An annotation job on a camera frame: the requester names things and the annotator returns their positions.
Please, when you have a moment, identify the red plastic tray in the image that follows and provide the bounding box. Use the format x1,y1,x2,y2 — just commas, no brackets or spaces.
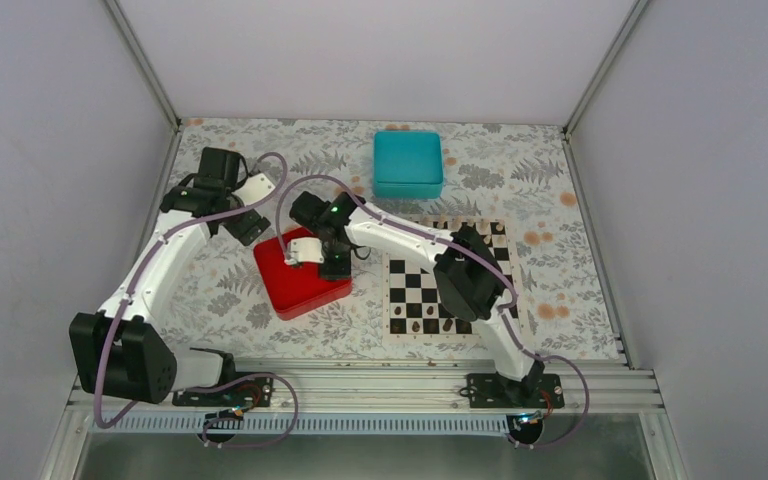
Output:
253,238,352,321

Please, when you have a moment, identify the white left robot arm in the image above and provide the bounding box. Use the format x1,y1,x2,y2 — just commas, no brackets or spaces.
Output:
69,147,282,405

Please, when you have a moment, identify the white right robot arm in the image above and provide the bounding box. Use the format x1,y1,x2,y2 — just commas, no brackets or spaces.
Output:
284,192,545,407

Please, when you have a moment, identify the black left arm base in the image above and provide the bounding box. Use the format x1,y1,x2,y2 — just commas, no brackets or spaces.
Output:
172,349,274,425

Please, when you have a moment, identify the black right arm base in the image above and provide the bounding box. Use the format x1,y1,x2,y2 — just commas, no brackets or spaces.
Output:
458,373,565,446

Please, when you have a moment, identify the row of light chess pieces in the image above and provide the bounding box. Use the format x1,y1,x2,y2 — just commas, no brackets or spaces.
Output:
417,215,510,248

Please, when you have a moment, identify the floral patterned table mat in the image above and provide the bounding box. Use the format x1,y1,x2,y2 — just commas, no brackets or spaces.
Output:
158,118,620,362

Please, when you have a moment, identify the teal plastic box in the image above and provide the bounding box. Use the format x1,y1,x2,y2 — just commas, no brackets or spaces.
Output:
372,130,444,200

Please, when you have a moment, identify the black white chessboard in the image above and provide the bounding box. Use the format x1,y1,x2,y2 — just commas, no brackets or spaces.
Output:
383,215,518,344

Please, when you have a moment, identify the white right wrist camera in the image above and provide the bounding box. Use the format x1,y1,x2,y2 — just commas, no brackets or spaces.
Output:
285,237,325,266

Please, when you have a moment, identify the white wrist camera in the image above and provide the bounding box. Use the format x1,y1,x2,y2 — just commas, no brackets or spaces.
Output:
285,237,325,266
233,173,276,206

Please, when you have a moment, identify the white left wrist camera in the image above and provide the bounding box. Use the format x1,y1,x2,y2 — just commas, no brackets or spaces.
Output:
233,173,276,206

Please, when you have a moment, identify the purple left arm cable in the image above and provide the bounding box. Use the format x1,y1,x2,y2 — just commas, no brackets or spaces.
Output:
92,152,300,452

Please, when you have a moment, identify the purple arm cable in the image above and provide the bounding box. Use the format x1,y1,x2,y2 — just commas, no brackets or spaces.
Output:
92,152,300,452
274,174,592,452

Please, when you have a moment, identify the aluminium frame rail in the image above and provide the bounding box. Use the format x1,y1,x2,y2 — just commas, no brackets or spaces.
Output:
42,360,687,479

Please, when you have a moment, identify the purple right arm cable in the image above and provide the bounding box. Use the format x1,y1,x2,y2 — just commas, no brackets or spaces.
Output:
274,174,592,452

